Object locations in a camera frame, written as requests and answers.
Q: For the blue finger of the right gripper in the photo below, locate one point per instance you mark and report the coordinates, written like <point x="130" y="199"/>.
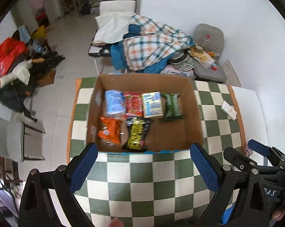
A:
<point x="259" y="148"/>
<point x="240" y="161"/>

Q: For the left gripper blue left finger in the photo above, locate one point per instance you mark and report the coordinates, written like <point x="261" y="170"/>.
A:
<point x="80" y="166"/>

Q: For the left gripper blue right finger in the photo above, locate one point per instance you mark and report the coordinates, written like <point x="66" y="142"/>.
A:
<point x="206" y="165"/>

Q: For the orange wipes packet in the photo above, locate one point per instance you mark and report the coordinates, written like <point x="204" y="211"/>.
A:
<point x="109" y="134"/>

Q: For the dark green wipes packet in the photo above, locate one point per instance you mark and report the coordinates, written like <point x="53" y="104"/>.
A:
<point x="172" y="110"/>

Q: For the black shoe shine wipes packet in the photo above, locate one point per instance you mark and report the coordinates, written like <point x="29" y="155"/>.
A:
<point x="138" y="128"/>

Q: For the light blue tissue packet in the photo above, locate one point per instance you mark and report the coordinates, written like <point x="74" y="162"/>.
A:
<point x="115" y="103"/>

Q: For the red floral wipes packet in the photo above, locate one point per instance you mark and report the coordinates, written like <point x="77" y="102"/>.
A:
<point x="134" y="106"/>

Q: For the lilac cloth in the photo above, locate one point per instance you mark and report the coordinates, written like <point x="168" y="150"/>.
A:
<point x="248" y="151"/>

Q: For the white paper packet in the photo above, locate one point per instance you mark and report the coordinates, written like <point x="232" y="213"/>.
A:
<point x="229" y="110"/>

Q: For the green white checkered mat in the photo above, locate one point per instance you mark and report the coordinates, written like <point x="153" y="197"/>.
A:
<point x="161" y="185"/>

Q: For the cardboard box with blue print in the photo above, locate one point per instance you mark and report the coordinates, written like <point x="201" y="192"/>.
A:
<point x="162" y="135"/>

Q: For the white goose plush toy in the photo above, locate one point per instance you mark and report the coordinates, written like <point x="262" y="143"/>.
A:
<point x="20" y="72"/>

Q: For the yellow snack bag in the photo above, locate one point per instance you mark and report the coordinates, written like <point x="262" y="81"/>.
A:
<point x="205" y="59"/>

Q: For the grey floor chair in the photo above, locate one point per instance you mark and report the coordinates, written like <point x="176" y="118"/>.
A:
<point x="211" y="39"/>

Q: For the red plastic bag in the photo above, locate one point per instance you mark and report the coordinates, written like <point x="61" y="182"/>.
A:
<point x="10" y="49"/>

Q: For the plaid blanket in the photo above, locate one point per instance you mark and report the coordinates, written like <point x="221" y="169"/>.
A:
<point x="148" y="46"/>

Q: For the white pillow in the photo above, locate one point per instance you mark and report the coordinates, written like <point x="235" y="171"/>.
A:
<point x="112" y="27"/>

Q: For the white folding bed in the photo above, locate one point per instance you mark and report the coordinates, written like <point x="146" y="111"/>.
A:
<point x="105" y="7"/>

